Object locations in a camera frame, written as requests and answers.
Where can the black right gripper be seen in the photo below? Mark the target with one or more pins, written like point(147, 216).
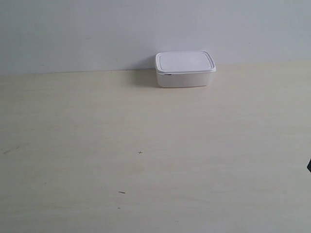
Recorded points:
point(309, 166)

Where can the white lidded plastic container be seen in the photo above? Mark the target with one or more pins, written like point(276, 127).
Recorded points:
point(179, 69)

